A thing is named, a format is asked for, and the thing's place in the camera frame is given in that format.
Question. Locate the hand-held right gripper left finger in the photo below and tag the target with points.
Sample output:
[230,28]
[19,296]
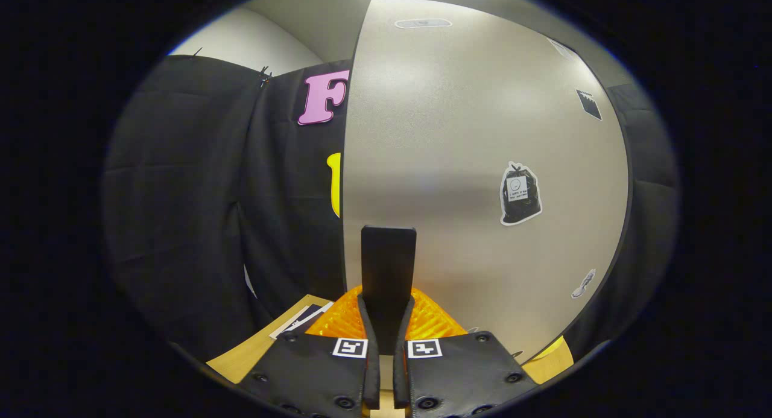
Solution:
[301,370]

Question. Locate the black backdrop cloth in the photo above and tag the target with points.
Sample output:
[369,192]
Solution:
[181,195]

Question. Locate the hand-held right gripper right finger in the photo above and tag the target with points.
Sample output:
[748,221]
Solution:
[464,370]

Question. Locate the grey cabinet door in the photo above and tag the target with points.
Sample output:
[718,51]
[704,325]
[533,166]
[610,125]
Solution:
[452,134]

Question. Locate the yellow fluffy puff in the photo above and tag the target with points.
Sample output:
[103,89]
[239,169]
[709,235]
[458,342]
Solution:
[552,347]

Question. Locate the black binder clip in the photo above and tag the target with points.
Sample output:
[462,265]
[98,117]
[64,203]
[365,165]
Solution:
[265,75]

